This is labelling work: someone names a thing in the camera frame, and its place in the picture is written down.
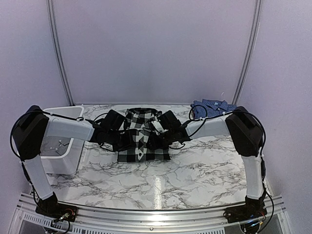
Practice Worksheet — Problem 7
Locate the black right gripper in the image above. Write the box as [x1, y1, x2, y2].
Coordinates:
[147, 129, 175, 150]

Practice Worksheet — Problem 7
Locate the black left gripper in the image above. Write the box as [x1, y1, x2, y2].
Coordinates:
[107, 129, 137, 152]

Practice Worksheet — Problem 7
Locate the black white checkered shirt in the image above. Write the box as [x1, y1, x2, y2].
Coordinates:
[117, 108, 170, 163]

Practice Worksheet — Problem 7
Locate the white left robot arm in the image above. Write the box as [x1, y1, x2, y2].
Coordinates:
[9, 105, 136, 217]

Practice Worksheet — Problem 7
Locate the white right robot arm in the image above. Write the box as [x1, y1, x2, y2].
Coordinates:
[147, 106, 266, 218]

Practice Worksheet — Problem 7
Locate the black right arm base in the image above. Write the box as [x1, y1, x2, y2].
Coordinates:
[223, 196, 267, 223]

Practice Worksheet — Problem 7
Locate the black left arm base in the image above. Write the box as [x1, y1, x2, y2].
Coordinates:
[35, 196, 78, 222]

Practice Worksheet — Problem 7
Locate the folded blue checkered shirt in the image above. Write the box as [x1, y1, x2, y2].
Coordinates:
[190, 99, 237, 119]

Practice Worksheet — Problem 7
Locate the white plastic bin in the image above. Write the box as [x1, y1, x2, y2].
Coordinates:
[39, 106, 86, 175]

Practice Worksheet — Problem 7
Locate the grey cloth in bin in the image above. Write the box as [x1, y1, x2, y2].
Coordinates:
[40, 136, 71, 156]

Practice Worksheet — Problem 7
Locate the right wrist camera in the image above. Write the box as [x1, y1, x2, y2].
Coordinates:
[149, 117, 164, 135]

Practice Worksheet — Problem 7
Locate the aluminium front frame rail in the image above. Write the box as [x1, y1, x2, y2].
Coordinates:
[8, 194, 293, 234]

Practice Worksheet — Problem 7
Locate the right aluminium wall post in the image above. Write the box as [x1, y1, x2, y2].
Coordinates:
[232, 0, 263, 105]

